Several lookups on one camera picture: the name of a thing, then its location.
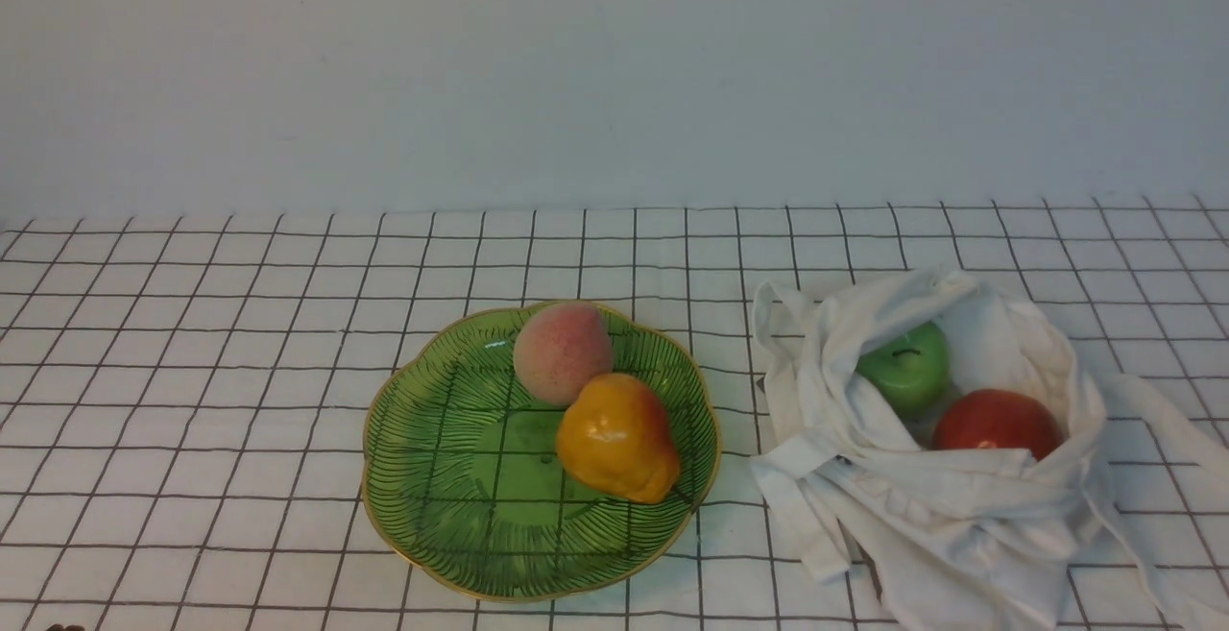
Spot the green apple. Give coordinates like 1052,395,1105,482
855,322,952,422

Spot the pink peach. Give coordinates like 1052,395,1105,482
512,300,615,406

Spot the white grid tablecloth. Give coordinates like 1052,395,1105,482
1,196,1227,630

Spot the white cloth bag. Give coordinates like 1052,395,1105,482
748,267,1227,630

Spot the red tomato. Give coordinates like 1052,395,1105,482
930,389,1064,461

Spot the green glass leaf plate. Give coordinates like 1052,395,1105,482
363,303,723,603

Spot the orange yellow pear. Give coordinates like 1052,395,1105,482
556,373,681,504

